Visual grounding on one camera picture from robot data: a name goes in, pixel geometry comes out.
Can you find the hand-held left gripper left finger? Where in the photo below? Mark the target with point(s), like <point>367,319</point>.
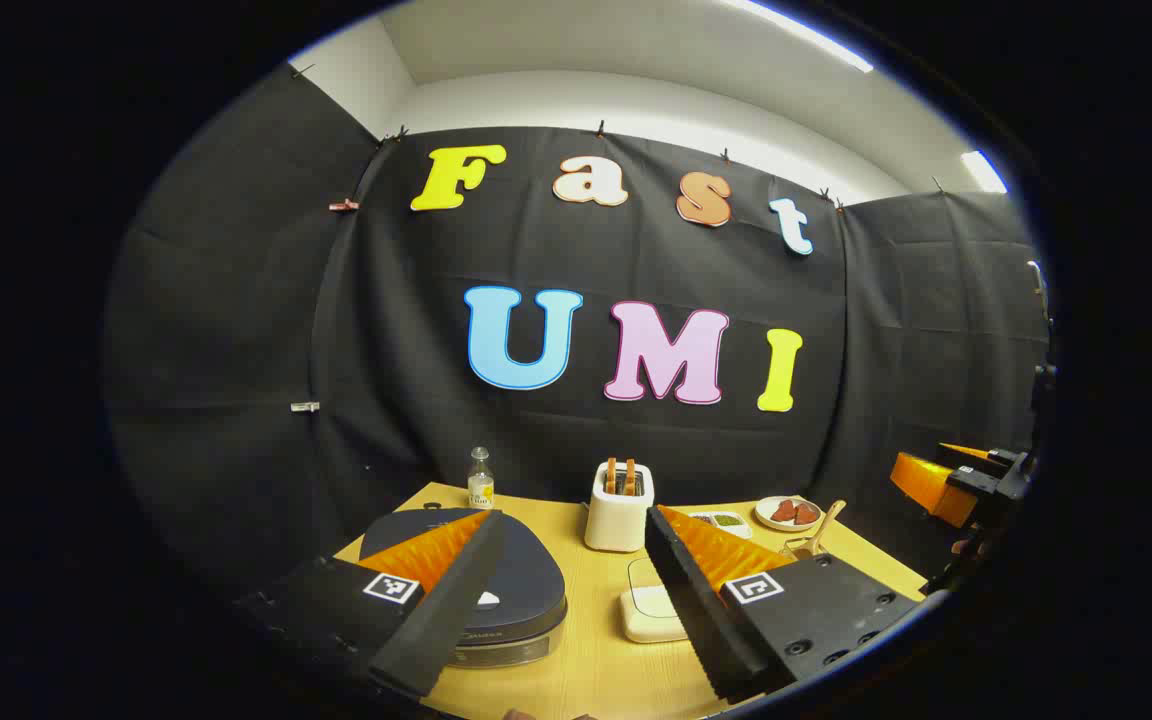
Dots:
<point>446,610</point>

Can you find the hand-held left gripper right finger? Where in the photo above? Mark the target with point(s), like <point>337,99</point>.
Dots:
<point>696,620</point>

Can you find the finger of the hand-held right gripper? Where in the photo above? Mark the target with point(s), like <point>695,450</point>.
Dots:
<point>926,485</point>
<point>971,455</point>

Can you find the dark grey rice cooker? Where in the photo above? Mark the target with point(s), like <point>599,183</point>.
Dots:
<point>526,590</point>

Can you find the wooden spoon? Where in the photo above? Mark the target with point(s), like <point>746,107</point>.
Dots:
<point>824,525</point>

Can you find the clear plastic box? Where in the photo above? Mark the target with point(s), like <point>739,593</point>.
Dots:
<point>648,600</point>

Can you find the white divided tray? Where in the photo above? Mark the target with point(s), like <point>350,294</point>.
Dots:
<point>736,527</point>

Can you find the red meat slice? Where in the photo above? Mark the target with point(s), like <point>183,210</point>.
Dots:
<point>806,514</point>
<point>784,512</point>

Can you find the white round plate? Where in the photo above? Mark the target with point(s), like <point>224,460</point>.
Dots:
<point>766,518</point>

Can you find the cream toaster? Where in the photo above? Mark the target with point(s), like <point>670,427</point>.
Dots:
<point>616,520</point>

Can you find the small glass bottle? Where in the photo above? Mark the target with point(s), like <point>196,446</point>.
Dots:
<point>480,485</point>

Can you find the toast slice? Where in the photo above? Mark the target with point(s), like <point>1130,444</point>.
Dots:
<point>611,476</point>
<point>629,477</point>

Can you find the black backdrop cloth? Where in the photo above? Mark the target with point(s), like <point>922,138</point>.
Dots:
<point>636,270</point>

